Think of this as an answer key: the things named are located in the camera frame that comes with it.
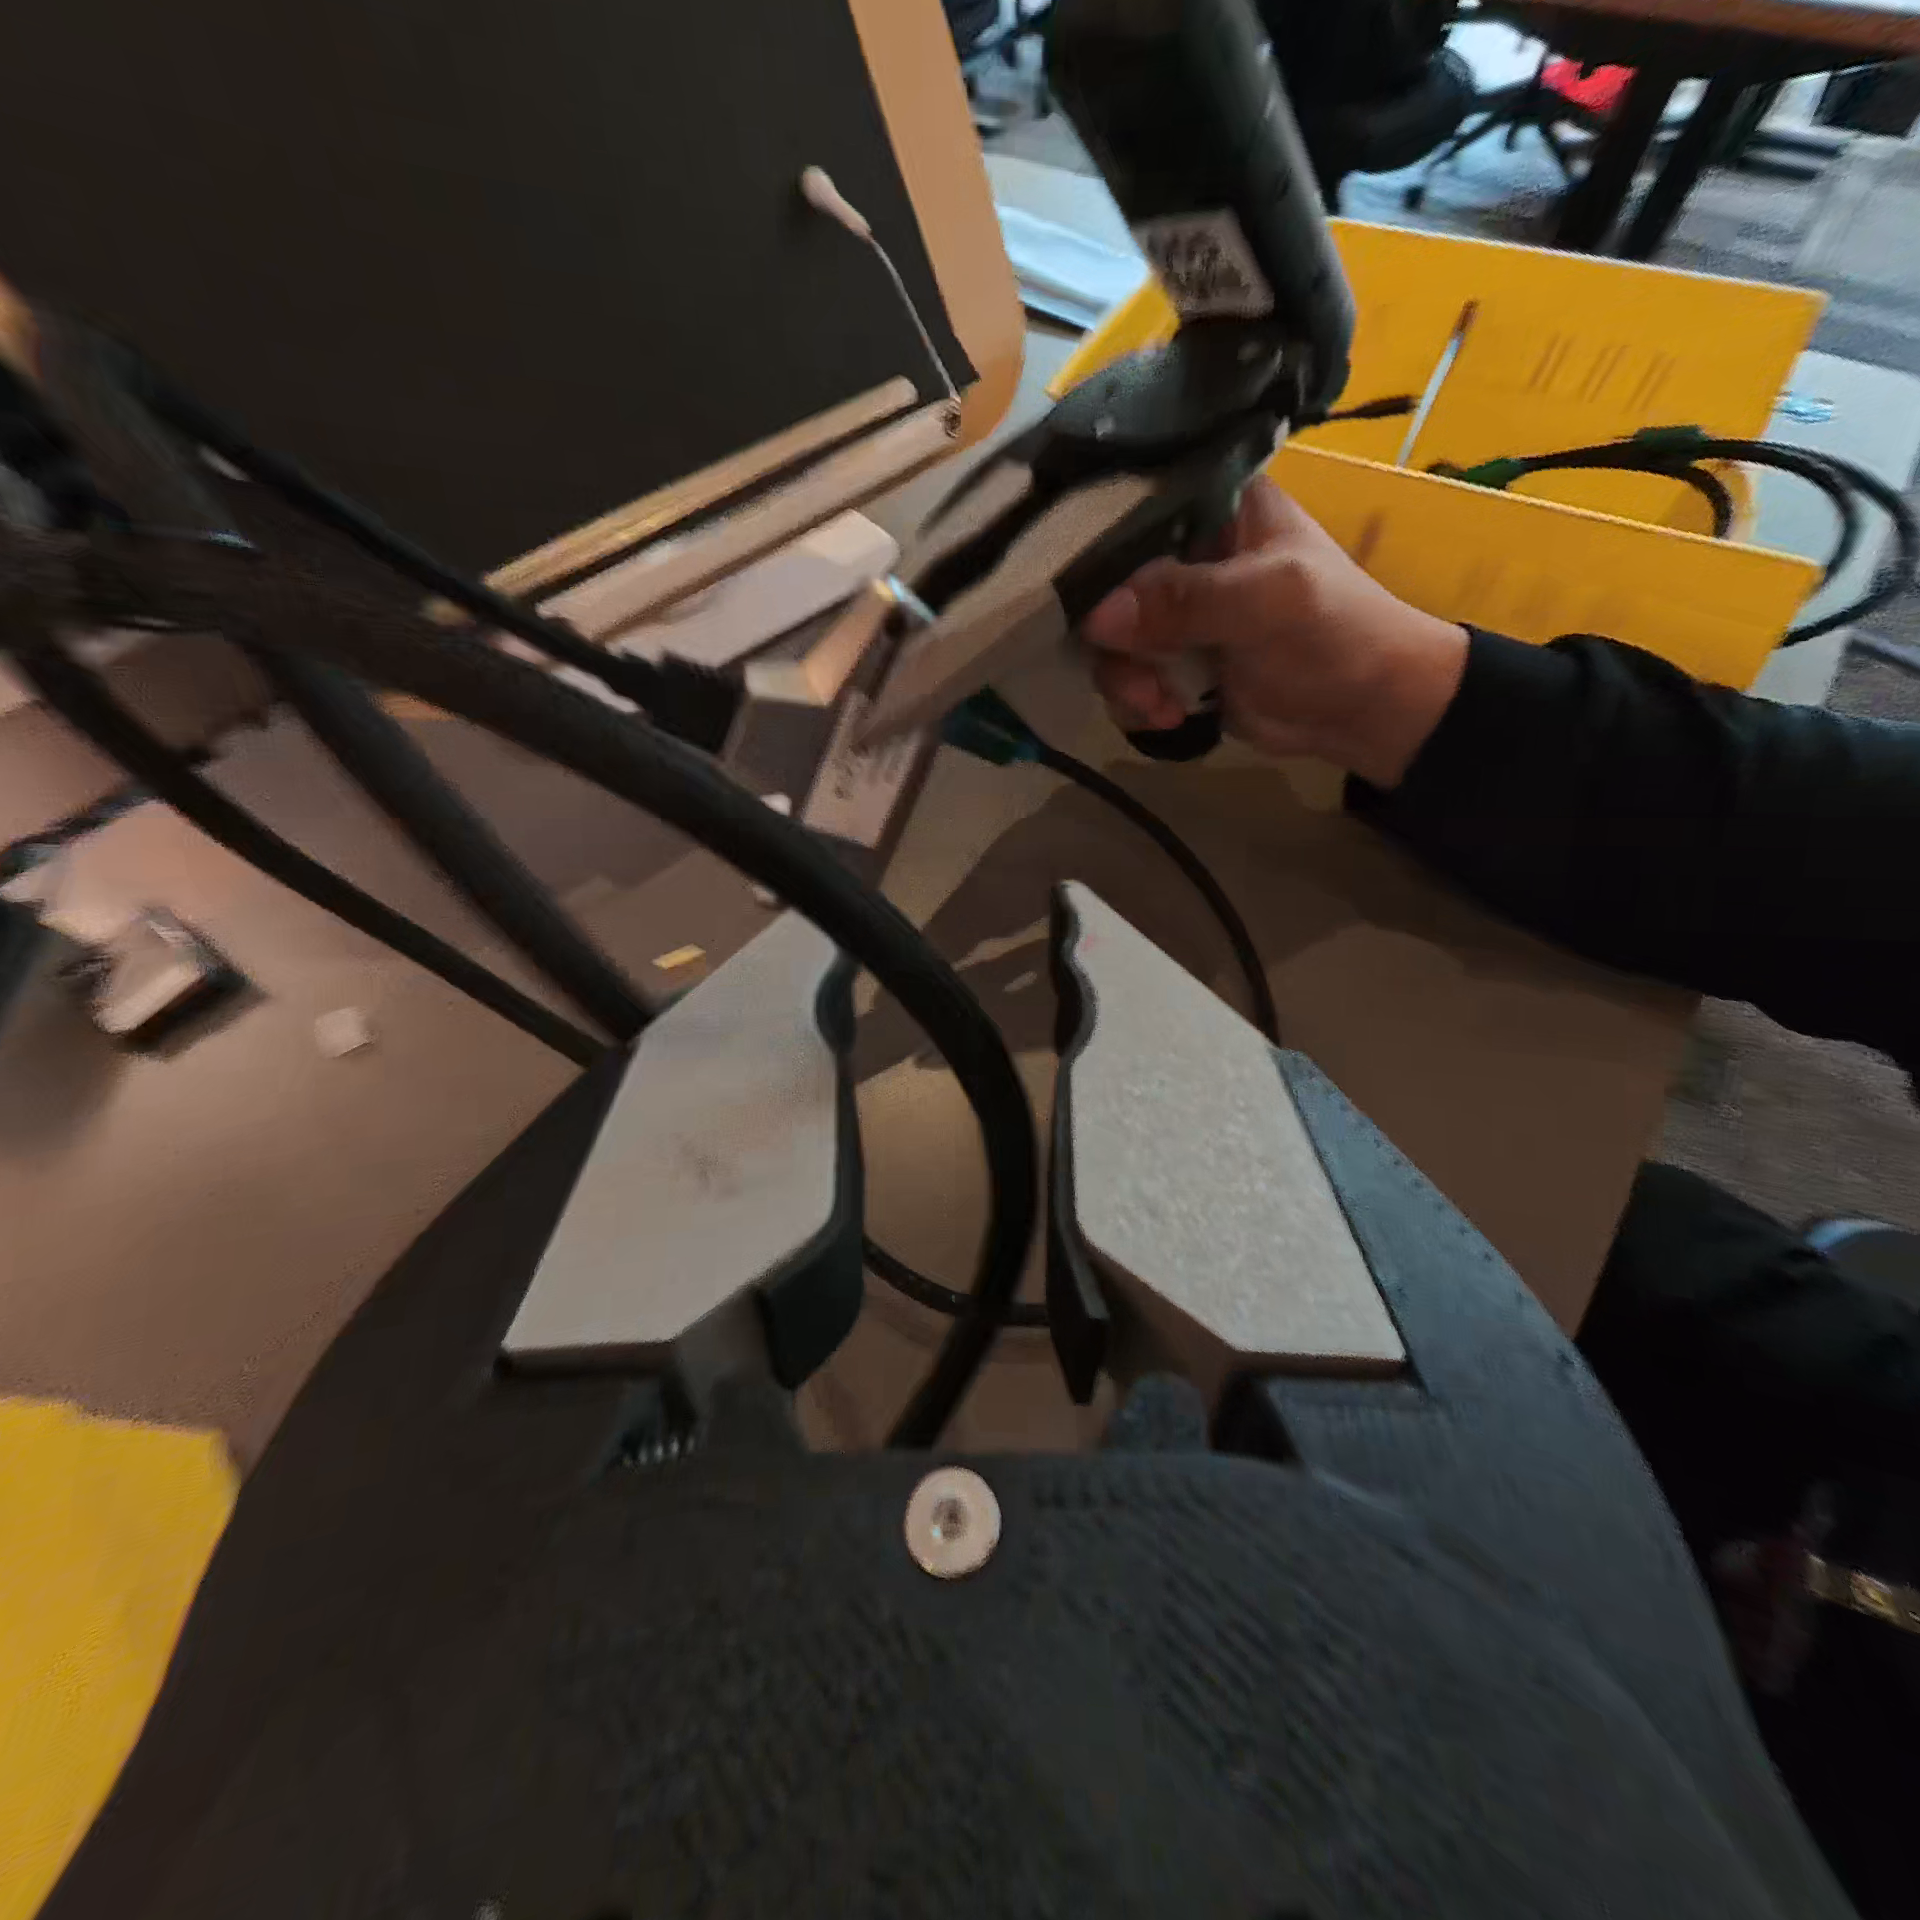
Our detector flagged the brown office table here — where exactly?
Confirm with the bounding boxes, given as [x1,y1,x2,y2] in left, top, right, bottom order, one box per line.
[1476,0,1920,257]

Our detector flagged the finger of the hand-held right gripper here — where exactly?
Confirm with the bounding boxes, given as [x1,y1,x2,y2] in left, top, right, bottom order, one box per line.
[860,479,1175,747]
[895,442,1085,607]

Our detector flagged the person's right hand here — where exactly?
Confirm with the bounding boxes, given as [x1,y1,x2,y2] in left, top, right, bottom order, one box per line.
[1078,479,1472,793]

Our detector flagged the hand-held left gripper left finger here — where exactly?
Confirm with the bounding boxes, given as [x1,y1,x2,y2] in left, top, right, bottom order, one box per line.
[498,908,869,1392]

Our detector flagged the black board on white stand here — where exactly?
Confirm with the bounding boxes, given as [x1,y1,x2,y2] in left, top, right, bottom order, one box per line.
[0,0,1028,678]

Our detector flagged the person's dark clothed body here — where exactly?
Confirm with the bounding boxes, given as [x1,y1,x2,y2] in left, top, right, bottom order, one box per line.
[1575,1161,1920,1920]

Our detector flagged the black battery pack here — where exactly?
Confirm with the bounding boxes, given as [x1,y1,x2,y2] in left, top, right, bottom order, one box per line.
[60,912,248,1040]

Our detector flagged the black office chair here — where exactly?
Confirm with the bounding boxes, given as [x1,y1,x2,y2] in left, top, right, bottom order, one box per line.
[1266,0,1592,212]

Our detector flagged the silver metal hub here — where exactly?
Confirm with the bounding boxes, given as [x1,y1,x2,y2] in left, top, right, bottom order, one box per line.
[615,507,934,864]

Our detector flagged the smooth black cable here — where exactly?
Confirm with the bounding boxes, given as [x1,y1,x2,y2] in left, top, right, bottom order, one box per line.
[0,632,618,1070]

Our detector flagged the white paper sheet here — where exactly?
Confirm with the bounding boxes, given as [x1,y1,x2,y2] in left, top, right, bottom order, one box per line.
[996,195,1157,324]

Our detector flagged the person's right forearm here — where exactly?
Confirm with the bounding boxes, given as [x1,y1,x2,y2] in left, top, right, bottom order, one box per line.
[1341,627,1920,1086]

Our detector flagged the yellow plastic bin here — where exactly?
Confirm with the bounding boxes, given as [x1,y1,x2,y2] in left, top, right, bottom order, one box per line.
[1050,217,1832,692]
[0,1394,243,1920]

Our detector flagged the thick black braided cable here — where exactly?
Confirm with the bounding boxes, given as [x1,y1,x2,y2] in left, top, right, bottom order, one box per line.
[0,299,1039,1449]

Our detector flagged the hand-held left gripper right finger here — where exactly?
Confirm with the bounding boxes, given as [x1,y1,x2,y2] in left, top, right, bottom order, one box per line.
[1045,880,1412,1409]

